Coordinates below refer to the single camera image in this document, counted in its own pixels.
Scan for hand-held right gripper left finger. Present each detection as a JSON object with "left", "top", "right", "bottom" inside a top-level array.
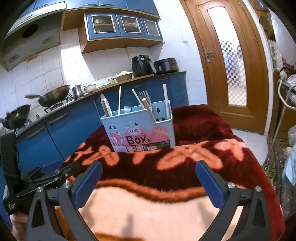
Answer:
[{"left": 27, "top": 160, "right": 103, "bottom": 241}]

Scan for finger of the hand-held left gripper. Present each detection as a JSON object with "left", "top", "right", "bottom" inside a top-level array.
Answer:
[
  {"left": 18, "top": 178, "right": 68, "bottom": 202},
  {"left": 39, "top": 161, "right": 81, "bottom": 180}
]

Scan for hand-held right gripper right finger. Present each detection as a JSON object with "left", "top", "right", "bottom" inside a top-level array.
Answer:
[{"left": 195, "top": 160, "right": 271, "bottom": 241}]

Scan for blue utensil box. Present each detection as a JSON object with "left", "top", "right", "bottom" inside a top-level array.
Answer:
[{"left": 100, "top": 100, "right": 176, "bottom": 153}]

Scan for white plastic spoon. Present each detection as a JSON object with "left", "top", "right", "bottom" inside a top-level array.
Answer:
[{"left": 142, "top": 97, "right": 157, "bottom": 123}]

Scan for pale chopstick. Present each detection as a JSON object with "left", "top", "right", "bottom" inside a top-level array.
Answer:
[
  {"left": 166, "top": 85, "right": 171, "bottom": 120},
  {"left": 162, "top": 84, "right": 167, "bottom": 120}
]

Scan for person's left hand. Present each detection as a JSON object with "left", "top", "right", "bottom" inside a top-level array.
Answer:
[{"left": 11, "top": 212, "right": 30, "bottom": 241}]

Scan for blue base cabinets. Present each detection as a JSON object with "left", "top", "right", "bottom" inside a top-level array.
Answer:
[{"left": 0, "top": 71, "right": 187, "bottom": 179}]

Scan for dark wok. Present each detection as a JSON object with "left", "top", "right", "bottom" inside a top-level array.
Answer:
[{"left": 2, "top": 104, "right": 31, "bottom": 130}]

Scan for red floral blanket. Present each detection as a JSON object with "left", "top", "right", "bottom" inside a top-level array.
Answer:
[{"left": 54, "top": 104, "right": 286, "bottom": 241}]

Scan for gas stove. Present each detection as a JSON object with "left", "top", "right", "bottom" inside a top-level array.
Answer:
[{"left": 44, "top": 97, "right": 74, "bottom": 113}]

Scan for large wok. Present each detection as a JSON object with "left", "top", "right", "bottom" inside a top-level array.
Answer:
[{"left": 37, "top": 85, "right": 70, "bottom": 107}]

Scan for steel kettle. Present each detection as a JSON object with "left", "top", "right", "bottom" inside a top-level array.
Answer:
[{"left": 71, "top": 85, "right": 85, "bottom": 99}]

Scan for wooden door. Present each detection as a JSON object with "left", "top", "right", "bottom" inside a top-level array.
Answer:
[{"left": 180, "top": 0, "right": 273, "bottom": 135}]

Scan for bowl of shredded food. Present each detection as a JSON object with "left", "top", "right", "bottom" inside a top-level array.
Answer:
[{"left": 114, "top": 71, "right": 133, "bottom": 82}]

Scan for wooden cutting board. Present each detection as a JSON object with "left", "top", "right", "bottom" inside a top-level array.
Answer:
[{"left": 96, "top": 74, "right": 155, "bottom": 90}]

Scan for grey range hood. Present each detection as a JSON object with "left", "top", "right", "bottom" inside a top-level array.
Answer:
[{"left": 3, "top": 0, "right": 67, "bottom": 71}]

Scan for dark rice cooker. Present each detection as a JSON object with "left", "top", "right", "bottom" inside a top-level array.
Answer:
[{"left": 153, "top": 58, "right": 179, "bottom": 75}]

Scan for black air fryer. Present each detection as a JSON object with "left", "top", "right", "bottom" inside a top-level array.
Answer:
[{"left": 131, "top": 55, "right": 157, "bottom": 78}]

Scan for white plastic bag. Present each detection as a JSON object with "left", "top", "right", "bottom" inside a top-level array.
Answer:
[{"left": 269, "top": 9, "right": 296, "bottom": 70}]

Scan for wooden shelf unit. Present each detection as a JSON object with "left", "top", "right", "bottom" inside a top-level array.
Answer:
[{"left": 254, "top": 0, "right": 281, "bottom": 77}]

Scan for black wire rack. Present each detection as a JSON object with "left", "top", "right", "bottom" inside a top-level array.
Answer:
[{"left": 262, "top": 66, "right": 296, "bottom": 209}]

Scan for white cable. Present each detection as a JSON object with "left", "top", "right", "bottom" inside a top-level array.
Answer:
[{"left": 276, "top": 71, "right": 296, "bottom": 112}]

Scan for blue wall cabinet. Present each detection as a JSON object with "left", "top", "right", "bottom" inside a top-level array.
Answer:
[{"left": 62, "top": 0, "right": 164, "bottom": 54}]

